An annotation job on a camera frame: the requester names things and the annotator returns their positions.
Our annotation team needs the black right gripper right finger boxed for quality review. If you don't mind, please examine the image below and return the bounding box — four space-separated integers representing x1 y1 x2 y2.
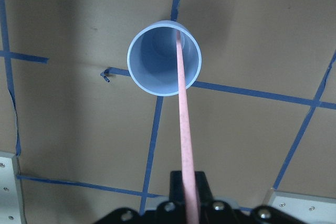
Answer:
195 171 238 223

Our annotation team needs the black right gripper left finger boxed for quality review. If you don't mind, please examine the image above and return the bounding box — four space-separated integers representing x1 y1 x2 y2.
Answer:
156 171 186 223

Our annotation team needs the pink chopstick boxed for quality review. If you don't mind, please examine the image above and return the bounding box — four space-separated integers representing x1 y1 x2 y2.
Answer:
176 31 200 224

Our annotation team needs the light blue plastic cup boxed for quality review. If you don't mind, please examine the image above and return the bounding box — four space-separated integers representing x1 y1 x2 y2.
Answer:
127 20 202 97

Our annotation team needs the right aluminium frame plate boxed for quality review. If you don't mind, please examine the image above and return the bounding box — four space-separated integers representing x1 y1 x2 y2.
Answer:
262 188 335 217

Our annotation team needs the aluminium frame plate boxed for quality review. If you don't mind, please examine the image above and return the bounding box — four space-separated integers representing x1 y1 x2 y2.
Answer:
262 188 335 217
1 151 27 223

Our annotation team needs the left aluminium frame plate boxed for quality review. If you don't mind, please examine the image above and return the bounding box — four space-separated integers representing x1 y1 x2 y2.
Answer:
1 151 27 223

